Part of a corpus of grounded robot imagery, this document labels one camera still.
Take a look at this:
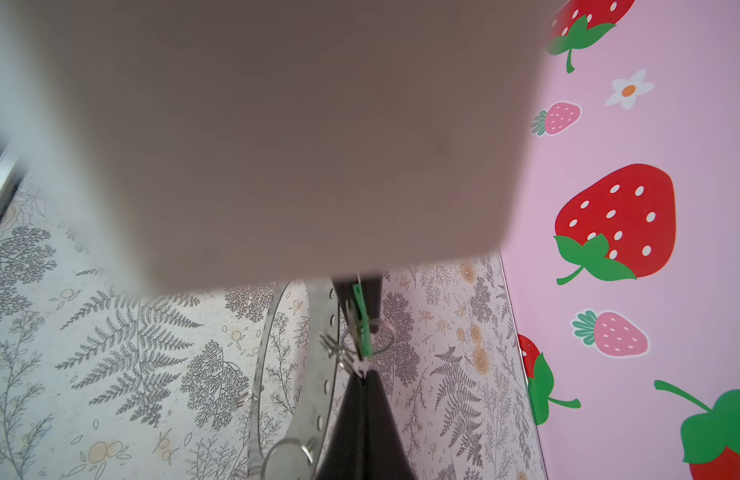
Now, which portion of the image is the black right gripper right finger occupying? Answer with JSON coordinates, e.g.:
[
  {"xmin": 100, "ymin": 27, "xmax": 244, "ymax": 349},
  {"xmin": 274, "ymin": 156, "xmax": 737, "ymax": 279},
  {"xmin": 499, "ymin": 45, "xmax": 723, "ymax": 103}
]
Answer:
[{"xmin": 363, "ymin": 370, "xmax": 415, "ymax": 480}]

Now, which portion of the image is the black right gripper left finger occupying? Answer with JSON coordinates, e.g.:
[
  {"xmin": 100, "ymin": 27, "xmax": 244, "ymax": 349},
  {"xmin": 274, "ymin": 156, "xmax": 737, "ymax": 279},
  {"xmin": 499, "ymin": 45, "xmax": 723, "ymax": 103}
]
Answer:
[{"xmin": 316, "ymin": 374, "xmax": 367, "ymax": 480}]

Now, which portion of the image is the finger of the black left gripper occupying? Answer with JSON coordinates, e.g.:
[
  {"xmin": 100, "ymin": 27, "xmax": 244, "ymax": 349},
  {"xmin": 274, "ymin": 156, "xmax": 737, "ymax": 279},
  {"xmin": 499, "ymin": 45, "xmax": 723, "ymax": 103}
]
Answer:
[{"xmin": 331, "ymin": 273, "xmax": 386, "ymax": 319}]

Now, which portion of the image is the clear acrylic keyring holder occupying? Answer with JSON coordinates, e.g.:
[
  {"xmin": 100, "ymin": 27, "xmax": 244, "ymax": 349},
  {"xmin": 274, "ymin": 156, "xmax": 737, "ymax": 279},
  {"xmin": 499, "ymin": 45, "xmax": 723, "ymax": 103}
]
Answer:
[{"xmin": 247, "ymin": 278, "xmax": 338, "ymax": 479}]

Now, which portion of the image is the silver key green tag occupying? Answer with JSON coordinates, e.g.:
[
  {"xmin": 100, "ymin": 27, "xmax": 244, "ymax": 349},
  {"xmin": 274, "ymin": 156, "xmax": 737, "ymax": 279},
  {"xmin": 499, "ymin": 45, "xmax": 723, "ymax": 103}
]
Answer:
[{"xmin": 319, "ymin": 275, "xmax": 397, "ymax": 377}]

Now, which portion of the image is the small silver key ring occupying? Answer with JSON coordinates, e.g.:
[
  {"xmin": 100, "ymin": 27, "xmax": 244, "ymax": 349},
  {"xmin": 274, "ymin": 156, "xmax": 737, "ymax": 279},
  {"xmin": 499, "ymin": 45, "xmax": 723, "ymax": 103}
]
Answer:
[{"xmin": 259, "ymin": 437, "xmax": 317, "ymax": 480}]

